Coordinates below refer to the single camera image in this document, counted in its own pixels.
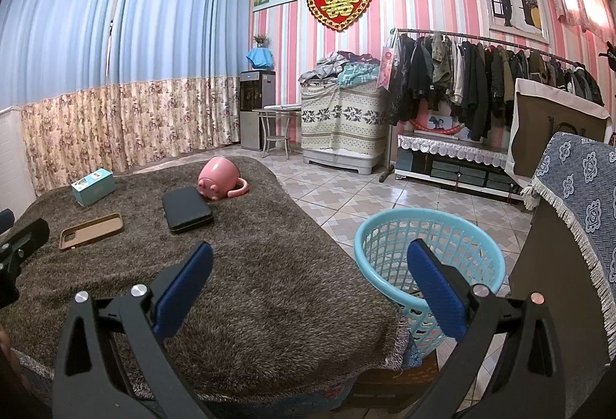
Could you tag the teal cardboard box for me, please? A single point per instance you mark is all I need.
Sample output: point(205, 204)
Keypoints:
point(94, 185)

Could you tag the red heart wall decoration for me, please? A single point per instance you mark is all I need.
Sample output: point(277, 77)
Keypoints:
point(339, 1)

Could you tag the brown furniture with white cover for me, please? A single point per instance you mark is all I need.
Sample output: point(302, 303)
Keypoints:
point(548, 130)

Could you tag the small round side table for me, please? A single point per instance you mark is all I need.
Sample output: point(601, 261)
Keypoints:
point(278, 111)

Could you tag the brown shaggy blanket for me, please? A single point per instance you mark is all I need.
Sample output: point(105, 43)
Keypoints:
point(288, 279)

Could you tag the blue floral curtain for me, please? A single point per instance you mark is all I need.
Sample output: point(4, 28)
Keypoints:
point(163, 39)

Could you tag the grey water dispenser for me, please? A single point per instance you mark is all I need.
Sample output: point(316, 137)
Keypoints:
point(255, 111)

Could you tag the black wall hook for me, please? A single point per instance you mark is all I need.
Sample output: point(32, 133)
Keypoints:
point(611, 56)

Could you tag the pile of folded clothes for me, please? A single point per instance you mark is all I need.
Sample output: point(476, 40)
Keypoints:
point(339, 68)

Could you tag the brown wooden cabinet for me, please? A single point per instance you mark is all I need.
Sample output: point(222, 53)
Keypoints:
point(541, 265)

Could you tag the low dark cabinet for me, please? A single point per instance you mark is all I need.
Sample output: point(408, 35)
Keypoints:
point(457, 176)

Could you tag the light blue plastic basket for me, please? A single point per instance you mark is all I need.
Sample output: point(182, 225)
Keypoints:
point(380, 246)

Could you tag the row of hanging clothes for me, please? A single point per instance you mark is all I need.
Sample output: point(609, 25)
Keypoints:
point(476, 80)

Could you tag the colourful picture board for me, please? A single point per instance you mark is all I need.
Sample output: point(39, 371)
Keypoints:
point(442, 123)

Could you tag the black zip case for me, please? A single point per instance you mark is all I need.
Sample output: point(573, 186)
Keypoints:
point(186, 210)

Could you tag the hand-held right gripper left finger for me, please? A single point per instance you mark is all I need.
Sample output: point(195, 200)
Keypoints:
point(185, 289)

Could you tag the pink hanging packet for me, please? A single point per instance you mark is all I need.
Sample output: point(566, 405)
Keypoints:
point(387, 65)

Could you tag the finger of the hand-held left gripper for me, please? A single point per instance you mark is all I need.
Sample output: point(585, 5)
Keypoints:
point(6, 219)
point(26, 238)

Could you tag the metal clothes rack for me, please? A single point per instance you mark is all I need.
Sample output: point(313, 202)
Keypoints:
point(476, 39)

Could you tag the wooden table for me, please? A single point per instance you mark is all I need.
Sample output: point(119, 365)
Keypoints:
point(385, 385)

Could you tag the small potted plant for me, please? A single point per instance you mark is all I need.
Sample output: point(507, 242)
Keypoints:
point(262, 40)

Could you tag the patterned beige cloth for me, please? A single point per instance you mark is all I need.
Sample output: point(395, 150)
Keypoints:
point(344, 118)

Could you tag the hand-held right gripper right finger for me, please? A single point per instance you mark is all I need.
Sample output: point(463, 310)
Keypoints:
point(435, 289)

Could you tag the pink pig mug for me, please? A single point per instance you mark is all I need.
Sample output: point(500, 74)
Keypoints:
point(216, 176)

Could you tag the white lace cloth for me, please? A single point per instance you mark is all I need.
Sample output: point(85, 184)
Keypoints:
point(452, 148)

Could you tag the grey patterned fringed cloth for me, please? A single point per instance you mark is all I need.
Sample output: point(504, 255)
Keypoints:
point(582, 207)

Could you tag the blue cloth cover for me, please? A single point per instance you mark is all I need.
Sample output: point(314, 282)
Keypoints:
point(260, 57)

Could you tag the grey plastic cabinet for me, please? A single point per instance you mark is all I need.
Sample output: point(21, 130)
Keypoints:
point(341, 159)

